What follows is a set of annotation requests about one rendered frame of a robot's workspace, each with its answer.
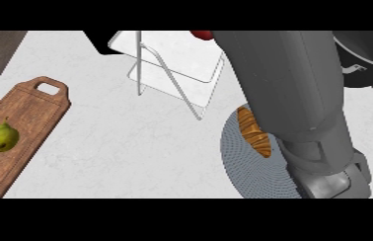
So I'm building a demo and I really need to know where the brown croissant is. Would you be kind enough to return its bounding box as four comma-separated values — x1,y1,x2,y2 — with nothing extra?
236,106,273,159

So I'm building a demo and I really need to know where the green pear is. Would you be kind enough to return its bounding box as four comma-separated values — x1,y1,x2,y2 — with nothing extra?
0,117,21,153

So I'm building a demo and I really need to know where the brown wooden cutting board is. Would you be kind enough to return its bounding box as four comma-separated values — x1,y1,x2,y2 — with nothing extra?
0,75,73,199

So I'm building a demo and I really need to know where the dark brown cabinet edge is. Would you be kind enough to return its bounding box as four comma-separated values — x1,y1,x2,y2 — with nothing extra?
0,31,30,75

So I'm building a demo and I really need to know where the black pot with handle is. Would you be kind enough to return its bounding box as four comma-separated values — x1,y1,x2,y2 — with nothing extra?
331,31,373,89

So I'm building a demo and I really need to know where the black appliance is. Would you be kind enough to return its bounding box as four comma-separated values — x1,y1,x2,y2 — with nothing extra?
83,31,127,55

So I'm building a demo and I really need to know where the white tiered wire shelf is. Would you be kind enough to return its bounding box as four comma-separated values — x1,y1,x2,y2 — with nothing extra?
107,31,228,121

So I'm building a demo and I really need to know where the red tomato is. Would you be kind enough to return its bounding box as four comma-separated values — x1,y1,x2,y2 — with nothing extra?
189,31,216,41

